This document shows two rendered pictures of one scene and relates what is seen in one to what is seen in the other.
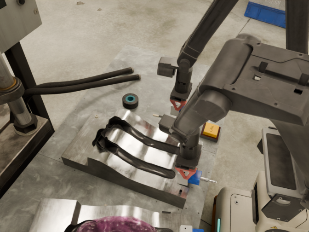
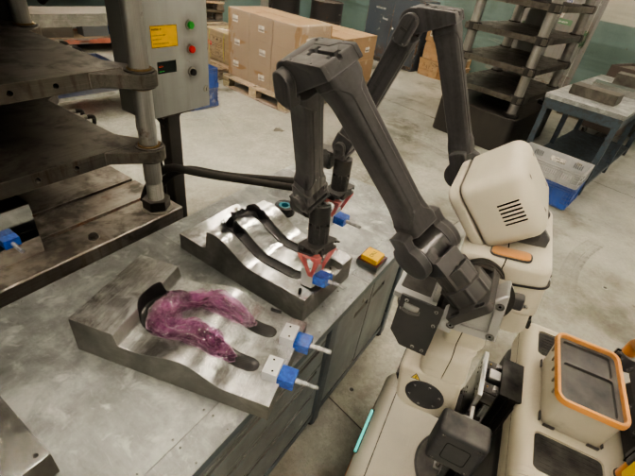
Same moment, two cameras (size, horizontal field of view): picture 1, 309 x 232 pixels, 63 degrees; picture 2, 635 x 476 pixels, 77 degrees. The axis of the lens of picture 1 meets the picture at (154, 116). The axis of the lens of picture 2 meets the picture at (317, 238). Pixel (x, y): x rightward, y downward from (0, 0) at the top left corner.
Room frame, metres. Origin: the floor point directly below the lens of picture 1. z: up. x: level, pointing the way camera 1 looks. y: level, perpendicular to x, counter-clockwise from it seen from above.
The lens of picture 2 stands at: (-0.39, -0.31, 1.67)
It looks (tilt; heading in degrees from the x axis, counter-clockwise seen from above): 36 degrees down; 13
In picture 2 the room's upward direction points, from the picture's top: 9 degrees clockwise
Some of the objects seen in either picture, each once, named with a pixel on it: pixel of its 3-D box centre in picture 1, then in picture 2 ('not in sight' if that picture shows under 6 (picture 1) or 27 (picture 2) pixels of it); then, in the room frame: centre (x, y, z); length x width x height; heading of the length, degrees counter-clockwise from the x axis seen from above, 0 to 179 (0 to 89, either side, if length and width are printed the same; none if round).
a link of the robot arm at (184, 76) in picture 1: (182, 72); (340, 164); (0.75, -0.09, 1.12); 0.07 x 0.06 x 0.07; 78
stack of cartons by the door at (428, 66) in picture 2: not in sight; (447, 53); (7.49, -0.31, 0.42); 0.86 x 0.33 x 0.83; 62
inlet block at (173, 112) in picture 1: (186, 110); (343, 220); (0.74, -0.14, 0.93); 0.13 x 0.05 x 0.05; 73
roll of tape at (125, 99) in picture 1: (130, 101); (284, 209); (0.88, 0.12, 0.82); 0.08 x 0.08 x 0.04
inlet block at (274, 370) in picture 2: not in sight; (291, 379); (0.15, -0.18, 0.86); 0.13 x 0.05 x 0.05; 90
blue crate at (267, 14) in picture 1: (270, 9); (542, 181); (3.59, -1.51, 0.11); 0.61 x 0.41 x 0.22; 62
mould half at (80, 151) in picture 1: (133, 149); (265, 246); (0.56, 0.07, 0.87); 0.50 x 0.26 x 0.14; 73
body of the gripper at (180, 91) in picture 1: (182, 85); (339, 182); (0.75, -0.10, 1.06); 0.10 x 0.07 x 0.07; 164
